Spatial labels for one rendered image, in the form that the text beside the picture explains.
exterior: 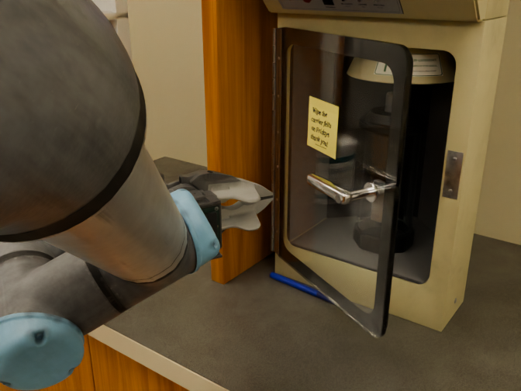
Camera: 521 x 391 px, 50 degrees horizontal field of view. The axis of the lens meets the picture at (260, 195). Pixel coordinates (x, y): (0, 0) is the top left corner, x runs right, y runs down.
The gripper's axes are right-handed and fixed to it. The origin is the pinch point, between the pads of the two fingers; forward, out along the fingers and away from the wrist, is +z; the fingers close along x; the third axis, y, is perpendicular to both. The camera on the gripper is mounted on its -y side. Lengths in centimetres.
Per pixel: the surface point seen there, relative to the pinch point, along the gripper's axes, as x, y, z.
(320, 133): 4.8, -6.8, 13.5
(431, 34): 19.0, 0.8, 25.6
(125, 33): 10, -115, 14
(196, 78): -1, -92, 27
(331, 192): 0.1, 3.6, 8.5
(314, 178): 0.7, -0.8, 8.7
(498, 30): 19.3, 3.6, 35.2
